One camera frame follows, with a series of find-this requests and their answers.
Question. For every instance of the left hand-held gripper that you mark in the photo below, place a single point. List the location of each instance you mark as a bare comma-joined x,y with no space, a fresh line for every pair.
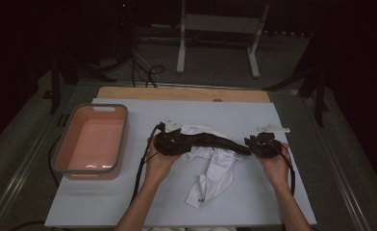
170,144

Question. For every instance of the person's left hand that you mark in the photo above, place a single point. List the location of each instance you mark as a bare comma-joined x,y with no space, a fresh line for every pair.
157,166

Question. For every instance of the wooden table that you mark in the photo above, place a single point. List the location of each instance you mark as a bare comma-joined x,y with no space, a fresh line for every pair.
177,93

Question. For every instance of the white metal stand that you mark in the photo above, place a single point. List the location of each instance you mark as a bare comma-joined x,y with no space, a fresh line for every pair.
218,23

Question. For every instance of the white table mat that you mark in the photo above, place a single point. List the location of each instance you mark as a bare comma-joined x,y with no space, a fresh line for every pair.
177,109

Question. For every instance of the black tripod stand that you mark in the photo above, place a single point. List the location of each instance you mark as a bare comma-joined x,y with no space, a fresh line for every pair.
319,96
55,89

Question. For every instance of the pink plastic basin grey rim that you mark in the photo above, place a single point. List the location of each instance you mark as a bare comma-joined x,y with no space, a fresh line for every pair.
93,144

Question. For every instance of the white shorts with black waistband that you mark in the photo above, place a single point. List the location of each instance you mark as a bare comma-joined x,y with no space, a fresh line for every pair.
215,173

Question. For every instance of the metal floor rail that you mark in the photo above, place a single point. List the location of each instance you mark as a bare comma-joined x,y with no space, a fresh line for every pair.
183,85
334,163
20,179

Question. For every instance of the person's right hand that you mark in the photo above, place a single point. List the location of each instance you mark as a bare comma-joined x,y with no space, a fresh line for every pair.
276,171

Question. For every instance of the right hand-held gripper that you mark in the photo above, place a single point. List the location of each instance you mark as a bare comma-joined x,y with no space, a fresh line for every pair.
266,146

